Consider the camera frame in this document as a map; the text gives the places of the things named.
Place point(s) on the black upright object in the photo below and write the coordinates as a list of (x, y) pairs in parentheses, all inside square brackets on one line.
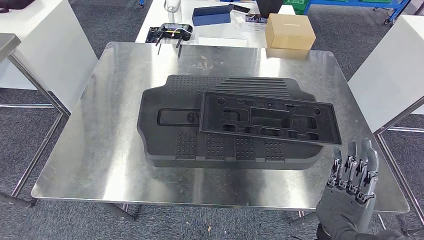
[(270, 8)]

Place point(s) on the white table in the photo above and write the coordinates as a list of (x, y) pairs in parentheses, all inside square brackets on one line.
[(149, 20)]

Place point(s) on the clear plastic cup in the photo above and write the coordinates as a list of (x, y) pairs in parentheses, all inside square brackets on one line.
[(172, 10)]

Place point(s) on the black handheld controller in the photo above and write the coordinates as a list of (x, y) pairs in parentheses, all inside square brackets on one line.
[(174, 31)]

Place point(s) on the dark blue box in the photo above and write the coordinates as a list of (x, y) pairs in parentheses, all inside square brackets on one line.
[(212, 16)]

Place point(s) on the white charger plug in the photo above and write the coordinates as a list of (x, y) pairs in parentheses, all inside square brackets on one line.
[(240, 21)]

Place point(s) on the stainless steel workbench table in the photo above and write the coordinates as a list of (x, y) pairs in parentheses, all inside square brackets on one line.
[(99, 132)]

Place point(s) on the brown cardboard box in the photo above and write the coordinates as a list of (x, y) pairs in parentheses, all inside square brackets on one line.
[(288, 33)]

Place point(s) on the blue metal cart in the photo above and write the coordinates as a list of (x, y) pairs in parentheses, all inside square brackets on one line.
[(357, 2)]

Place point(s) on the black smartphone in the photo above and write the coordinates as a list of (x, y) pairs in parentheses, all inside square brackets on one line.
[(241, 9)]

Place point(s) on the green bin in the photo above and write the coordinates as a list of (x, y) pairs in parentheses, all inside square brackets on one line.
[(296, 5)]

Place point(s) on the large black moulded panel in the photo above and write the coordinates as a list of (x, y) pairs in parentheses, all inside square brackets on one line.
[(172, 145)]

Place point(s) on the printed paper sheets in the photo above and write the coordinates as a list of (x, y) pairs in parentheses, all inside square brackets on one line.
[(256, 24)]

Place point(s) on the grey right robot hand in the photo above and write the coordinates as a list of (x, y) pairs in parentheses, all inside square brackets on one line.
[(344, 212)]

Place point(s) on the white panel board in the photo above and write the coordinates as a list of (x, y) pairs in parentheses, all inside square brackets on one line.
[(391, 73), (49, 49)]

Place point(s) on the black plastic plate frame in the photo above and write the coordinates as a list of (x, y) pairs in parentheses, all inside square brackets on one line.
[(212, 112)]

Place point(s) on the white flat box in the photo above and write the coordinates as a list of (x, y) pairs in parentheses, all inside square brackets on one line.
[(222, 41)]

